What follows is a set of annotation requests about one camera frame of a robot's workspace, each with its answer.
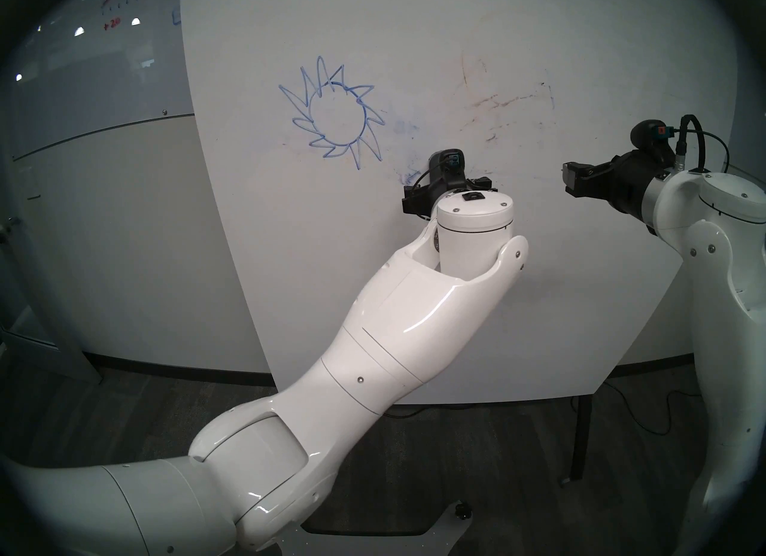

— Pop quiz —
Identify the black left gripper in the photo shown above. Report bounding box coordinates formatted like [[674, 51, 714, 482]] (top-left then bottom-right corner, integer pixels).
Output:
[[401, 171, 499, 219]]

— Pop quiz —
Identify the glass wall board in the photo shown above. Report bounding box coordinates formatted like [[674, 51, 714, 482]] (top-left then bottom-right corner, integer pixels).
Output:
[[11, 0, 196, 162]]

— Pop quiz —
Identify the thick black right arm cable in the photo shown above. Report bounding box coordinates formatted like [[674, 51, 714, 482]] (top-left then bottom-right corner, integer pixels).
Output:
[[675, 113, 708, 173]]

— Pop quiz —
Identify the black floor cable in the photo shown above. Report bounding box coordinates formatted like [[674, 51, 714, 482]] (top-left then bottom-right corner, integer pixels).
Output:
[[598, 380, 702, 437]]

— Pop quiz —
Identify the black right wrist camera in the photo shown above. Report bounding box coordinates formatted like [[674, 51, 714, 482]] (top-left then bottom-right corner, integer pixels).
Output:
[[630, 118, 679, 156]]

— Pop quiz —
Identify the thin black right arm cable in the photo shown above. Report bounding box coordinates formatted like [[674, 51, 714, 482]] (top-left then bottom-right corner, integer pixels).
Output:
[[699, 131, 732, 174]]

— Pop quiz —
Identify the black whiteboard stand leg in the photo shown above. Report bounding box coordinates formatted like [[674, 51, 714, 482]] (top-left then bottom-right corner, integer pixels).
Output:
[[569, 393, 594, 485]]

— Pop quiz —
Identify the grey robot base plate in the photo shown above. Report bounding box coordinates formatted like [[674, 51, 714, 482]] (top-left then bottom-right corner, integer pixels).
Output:
[[287, 504, 475, 556]]

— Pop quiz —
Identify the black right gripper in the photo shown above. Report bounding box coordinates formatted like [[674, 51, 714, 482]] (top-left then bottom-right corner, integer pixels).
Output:
[[563, 149, 666, 215]]

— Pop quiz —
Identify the grey metal door frame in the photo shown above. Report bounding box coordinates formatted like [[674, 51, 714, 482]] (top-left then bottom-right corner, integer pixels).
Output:
[[0, 142, 101, 386]]

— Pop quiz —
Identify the white freestanding whiteboard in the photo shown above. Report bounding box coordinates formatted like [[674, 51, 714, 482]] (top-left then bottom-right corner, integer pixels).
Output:
[[180, 0, 740, 407]]

